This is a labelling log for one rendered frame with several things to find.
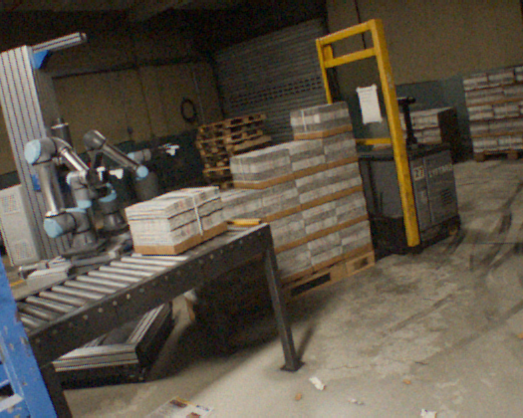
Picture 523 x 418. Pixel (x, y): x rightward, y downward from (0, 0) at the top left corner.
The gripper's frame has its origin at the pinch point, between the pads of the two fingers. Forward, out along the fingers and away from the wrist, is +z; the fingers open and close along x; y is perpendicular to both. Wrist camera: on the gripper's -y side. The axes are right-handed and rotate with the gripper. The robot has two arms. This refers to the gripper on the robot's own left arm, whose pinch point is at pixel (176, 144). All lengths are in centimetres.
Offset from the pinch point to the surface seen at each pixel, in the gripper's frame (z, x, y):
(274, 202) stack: 49, 42, 46
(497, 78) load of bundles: 492, -158, 25
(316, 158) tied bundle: 89, 34, 26
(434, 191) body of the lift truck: 190, 41, 75
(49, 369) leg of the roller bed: -99, 188, 33
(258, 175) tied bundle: 42, 41, 26
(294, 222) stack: 61, 44, 64
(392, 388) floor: 35, 191, 98
